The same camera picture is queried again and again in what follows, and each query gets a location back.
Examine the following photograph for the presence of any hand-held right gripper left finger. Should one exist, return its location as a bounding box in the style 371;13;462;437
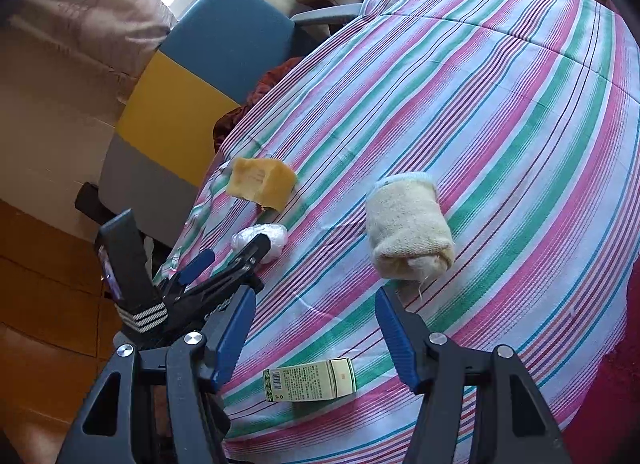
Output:
55;285;257;464

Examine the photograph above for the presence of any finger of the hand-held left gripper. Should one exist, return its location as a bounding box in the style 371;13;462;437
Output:
172;233;272;332
160;249;217;295

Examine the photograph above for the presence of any striped tablecloth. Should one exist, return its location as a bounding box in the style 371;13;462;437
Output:
152;0;640;464

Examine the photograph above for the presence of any small green and cream box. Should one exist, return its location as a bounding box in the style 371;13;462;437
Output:
263;358;357;402

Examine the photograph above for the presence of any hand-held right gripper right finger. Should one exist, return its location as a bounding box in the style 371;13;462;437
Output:
374;288;573;464

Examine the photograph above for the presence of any dark red cloth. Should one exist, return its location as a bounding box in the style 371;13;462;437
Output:
212;56;303;154

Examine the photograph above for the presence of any white plastic wrap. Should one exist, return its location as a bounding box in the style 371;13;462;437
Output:
230;224;289;262

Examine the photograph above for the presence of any grey yellow blue chair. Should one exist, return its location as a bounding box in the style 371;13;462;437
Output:
75;0;366;255

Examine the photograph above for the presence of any small yellow sponge block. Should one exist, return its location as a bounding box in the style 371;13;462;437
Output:
227;156;298;212

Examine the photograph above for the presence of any cream sock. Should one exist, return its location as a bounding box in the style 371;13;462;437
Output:
365;171;457;280

